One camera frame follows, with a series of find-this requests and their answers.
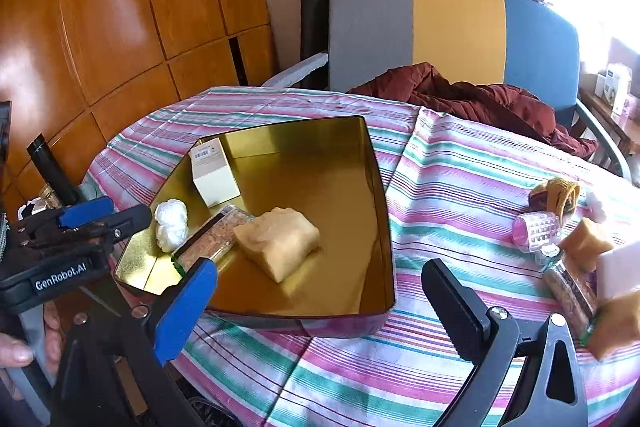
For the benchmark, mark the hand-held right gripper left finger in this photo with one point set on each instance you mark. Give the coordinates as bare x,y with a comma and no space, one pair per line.
186,307

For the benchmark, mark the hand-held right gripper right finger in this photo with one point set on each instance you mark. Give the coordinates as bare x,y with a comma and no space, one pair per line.
457,307

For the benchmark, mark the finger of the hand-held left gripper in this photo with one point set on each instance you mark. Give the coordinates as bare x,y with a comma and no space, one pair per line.
85,212
125,221

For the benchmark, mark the pink hair roller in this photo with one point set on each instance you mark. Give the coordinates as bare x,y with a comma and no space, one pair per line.
537,229

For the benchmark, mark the brown coarse sponge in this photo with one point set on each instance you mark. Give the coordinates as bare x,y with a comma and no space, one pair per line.
585,239

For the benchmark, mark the brown yellow knitted item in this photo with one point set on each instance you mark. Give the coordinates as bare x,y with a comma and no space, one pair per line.
557,194

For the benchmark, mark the yellow sponge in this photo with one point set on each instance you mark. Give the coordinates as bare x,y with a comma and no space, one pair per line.
617,327

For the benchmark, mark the white foam block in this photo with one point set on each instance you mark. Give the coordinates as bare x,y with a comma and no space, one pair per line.
622,269

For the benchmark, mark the white plastic ball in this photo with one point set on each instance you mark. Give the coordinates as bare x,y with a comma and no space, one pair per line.
170,222
595,204

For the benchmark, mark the gold tin box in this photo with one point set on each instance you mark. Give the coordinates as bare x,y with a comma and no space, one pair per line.
310,167

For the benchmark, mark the person's left hand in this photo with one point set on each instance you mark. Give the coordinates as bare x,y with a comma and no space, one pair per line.
15,352

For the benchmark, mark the black tube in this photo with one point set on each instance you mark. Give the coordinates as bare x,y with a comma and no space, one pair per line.
47,162

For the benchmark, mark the striped tablecloth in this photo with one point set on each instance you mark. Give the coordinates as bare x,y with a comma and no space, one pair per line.
450,217

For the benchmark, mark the small white carton box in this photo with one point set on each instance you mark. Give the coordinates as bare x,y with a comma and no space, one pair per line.
217,182

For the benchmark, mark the pale tan sponge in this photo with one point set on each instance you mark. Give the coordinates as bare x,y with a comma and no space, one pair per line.
277,242

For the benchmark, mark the maroon jacket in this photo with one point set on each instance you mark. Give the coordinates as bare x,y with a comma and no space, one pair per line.
450,99

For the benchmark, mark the wooden wardrobe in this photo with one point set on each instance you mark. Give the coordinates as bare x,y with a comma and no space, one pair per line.
125,7

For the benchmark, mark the wooden side table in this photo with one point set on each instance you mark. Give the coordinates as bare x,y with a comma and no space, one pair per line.
622,129

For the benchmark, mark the short white carton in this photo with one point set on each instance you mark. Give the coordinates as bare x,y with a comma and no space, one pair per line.
600,86

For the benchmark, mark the tall white carton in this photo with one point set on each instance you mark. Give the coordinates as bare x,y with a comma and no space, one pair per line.
619,87

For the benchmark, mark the grey yellow blue chair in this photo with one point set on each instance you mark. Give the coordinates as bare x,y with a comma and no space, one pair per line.
450,27

